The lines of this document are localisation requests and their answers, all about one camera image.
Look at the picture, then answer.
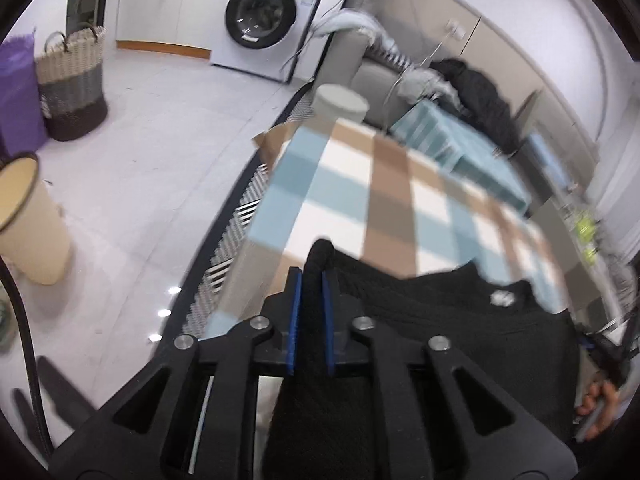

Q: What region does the brown blue checked blanket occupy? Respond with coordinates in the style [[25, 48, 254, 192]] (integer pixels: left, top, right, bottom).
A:
[[202, 119, 576, 341]]

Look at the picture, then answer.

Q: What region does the purple bag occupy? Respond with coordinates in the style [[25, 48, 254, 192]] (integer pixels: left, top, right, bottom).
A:
[[0, 34, 48, 158]]

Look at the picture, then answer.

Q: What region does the black knit sweater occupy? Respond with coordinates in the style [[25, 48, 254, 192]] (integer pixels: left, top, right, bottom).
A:
[[262, 239, 583, 480]]

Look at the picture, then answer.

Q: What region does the grey sofa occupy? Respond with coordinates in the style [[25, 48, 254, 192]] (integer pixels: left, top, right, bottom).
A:
[[320, 0, 501, 131]]

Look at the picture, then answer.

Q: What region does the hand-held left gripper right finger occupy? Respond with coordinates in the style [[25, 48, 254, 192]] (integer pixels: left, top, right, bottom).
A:
[[320, 269, 581, 480]]

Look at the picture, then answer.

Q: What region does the white base cabinet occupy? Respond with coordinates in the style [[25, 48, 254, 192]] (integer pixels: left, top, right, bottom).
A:
[[116, 0, 216, 58]]

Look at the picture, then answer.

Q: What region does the green plush toy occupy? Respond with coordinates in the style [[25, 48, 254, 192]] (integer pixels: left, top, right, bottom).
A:
[[575, 212, 598, 261]]

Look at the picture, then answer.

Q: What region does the white washing machine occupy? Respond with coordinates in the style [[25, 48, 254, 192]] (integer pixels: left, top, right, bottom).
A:
[[210, 0, 331, 83]]

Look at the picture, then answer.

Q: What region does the white round stool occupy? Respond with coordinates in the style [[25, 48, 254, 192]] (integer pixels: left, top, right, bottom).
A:
[[312, 84, 370, 123]]

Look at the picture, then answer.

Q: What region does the black jacket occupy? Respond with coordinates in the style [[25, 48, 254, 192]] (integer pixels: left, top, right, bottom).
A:
[[431, 58, 523, 153]]

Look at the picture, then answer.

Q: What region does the black white striped rug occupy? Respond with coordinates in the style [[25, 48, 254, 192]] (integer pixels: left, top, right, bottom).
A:
[[150, 82, 321, 356]]

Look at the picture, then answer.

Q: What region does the black cable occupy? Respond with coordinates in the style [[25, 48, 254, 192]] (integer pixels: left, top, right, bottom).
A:
[[0, 255, 53, 456]]

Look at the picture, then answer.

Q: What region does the cream waste bin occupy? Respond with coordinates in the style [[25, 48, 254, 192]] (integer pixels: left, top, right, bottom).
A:
[[0, 152, 71, 286]]

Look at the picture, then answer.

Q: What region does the grey garment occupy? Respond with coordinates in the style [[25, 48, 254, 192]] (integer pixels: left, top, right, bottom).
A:
[[400, 67, 461, 106]]

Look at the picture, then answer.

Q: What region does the light blue towel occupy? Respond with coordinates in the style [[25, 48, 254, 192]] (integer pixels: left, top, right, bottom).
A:
[[310, 9, 401, 68]]

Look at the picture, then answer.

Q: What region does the person's right hand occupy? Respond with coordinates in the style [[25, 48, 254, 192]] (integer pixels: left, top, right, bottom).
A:
[[575, 379, 623, 442]]

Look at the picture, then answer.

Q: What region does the woven laundry basket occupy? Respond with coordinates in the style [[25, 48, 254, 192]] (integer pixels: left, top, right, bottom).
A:
[[36, 24, 108, 142]]

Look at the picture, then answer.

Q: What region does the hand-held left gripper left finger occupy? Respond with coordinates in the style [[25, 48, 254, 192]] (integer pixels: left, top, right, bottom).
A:
[[47, 266, 302, 480]]

